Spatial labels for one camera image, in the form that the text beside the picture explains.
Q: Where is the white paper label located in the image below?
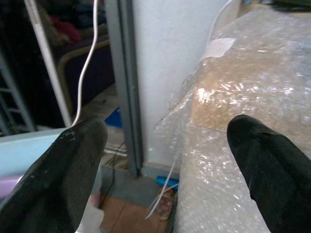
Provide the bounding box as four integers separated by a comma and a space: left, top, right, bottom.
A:
203, 37, 236, 58

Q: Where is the red cloth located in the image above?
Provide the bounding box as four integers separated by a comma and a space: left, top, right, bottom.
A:
51, 16, 82, 44

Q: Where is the dark purple sofa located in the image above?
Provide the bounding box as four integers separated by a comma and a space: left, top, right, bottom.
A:
52, 38, 115, 107

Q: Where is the thin black cable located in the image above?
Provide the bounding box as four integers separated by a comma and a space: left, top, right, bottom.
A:
99, 141, 127, 209

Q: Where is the grey metal door frame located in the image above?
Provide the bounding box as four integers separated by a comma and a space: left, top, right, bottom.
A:
104, 0, 144, 176

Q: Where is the grey metal ladder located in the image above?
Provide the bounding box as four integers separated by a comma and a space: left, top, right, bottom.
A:
0, 52, 37, 135

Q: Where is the light blue washer top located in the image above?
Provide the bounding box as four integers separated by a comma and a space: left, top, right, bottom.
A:
0, 127, 73, 178

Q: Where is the white plastic pipe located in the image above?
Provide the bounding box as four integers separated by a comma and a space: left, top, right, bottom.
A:
23, 0, 72, 128

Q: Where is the white hanging cable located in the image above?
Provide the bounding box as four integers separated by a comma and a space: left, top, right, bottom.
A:
72, 0, 100, 127

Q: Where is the blue plastic object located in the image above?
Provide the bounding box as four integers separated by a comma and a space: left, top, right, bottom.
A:
155, 176, 179, 188

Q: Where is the bubble wrapped cardboard box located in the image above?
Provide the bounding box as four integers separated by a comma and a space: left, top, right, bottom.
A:
154, 7, 311, 233

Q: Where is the brown sandal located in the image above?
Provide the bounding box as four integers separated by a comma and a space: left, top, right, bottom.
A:
155, 188, 175, 220

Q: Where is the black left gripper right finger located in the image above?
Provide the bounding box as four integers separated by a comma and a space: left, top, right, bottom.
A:
226, 114, 311, 233

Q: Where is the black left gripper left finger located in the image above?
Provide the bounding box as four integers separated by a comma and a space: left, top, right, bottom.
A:
0, 117, 108, 233

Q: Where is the thin white cable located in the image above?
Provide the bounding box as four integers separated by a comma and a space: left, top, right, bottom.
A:
145, 155, 181, 219

